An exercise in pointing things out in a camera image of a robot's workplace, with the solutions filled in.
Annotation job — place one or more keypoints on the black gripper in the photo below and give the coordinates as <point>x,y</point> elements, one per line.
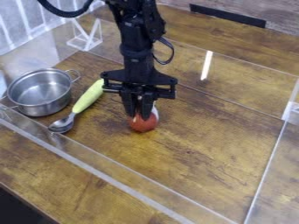
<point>139,77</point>

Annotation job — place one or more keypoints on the red white plush mushroom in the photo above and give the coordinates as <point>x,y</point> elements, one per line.
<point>138,123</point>

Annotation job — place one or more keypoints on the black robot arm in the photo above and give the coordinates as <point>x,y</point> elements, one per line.
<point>141,26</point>

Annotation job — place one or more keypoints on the silver metal pot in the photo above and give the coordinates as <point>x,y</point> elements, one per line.
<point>41,92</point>

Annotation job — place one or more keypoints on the clear acrylic triangle stand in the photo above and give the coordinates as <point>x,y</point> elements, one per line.
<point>85,41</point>

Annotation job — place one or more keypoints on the clear acrylic front barrier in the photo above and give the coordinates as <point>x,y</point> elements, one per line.
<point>157,195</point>

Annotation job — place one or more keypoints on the black strip on table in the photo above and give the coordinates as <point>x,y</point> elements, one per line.
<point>229,15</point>

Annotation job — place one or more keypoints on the spoon with green handle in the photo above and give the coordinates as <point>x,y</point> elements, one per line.
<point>65,124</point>

